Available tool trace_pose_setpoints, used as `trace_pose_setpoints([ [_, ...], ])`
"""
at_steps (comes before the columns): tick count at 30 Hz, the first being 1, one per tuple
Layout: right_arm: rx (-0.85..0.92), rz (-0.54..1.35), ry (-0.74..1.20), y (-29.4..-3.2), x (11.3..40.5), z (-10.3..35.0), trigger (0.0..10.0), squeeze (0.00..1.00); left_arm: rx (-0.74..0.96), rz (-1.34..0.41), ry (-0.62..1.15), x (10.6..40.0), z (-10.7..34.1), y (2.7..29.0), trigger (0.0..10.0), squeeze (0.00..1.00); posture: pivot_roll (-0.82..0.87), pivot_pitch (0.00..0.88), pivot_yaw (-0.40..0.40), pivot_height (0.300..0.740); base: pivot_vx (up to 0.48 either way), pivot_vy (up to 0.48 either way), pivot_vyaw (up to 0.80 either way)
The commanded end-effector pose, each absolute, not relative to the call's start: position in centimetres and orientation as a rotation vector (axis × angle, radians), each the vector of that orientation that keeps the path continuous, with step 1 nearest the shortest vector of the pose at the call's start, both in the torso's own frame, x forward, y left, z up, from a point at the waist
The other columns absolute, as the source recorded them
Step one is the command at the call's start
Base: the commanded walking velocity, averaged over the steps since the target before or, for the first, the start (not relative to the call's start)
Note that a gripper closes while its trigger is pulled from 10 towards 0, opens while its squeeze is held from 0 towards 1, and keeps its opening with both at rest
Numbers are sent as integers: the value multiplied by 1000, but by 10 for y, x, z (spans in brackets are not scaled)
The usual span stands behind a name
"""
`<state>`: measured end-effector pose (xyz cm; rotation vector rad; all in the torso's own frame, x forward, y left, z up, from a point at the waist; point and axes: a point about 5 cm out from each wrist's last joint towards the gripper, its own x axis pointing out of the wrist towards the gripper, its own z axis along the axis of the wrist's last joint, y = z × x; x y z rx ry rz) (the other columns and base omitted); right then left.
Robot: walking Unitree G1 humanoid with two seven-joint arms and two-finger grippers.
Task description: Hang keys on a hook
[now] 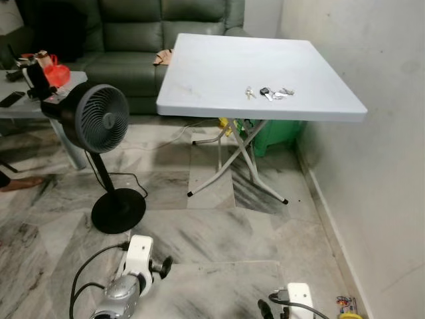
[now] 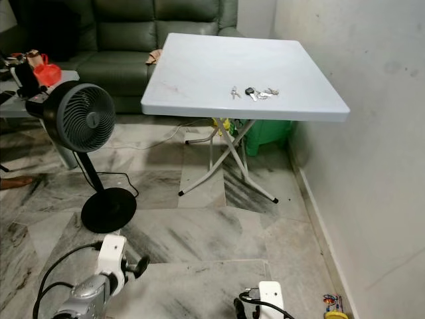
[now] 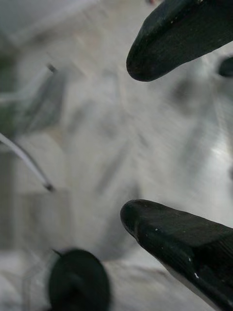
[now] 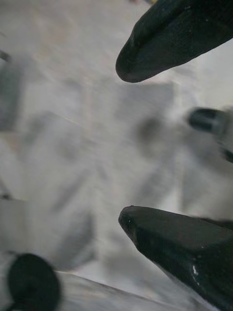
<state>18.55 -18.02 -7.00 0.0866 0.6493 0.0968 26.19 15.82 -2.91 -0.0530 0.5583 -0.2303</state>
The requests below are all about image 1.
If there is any key bunch with black fob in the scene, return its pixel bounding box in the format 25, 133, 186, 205
260, 86, 296, 102

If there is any yellow colourful floor item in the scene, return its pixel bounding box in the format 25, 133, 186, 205
335, 295, 363, 319

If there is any yellow plastic item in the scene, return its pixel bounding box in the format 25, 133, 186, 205
218, 118, 240, 138

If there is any black standing fan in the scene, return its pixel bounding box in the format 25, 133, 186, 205
41, 83, 147, 235

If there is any green plastic bin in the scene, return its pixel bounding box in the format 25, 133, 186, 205
248, 120, 307, 159

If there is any grey side table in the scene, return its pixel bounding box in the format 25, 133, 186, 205
0, 70, 89, 171

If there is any brown item on sofa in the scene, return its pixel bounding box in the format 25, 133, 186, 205
152, 49, 175, 68

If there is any white folding table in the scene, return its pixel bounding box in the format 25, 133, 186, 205
156, 33, 368, 205

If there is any black device on stand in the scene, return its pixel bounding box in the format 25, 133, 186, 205
23, 63, 51, 102

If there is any black phone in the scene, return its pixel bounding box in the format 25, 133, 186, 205
0, 92, 26, 108

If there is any green leather sofa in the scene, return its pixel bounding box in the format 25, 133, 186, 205
17, 0, 252, 115

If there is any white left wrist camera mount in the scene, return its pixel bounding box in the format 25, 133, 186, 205
123, 235, 155, 294

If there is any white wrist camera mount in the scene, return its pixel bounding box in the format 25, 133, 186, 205
286, 282, 315, 319
123, 235, 155, 294

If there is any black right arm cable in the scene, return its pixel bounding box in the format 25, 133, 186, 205
268, 291, 314, 317

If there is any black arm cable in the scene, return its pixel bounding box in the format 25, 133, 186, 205
268, 291, 314, 317
69, 242, 131, 319

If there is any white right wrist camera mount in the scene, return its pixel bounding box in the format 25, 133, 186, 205
286, 282, 315, 319

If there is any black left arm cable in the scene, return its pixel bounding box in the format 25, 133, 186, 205
69, 242, 131, 319

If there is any black fan cable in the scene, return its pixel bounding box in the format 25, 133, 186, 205
108, 172, 149, 197

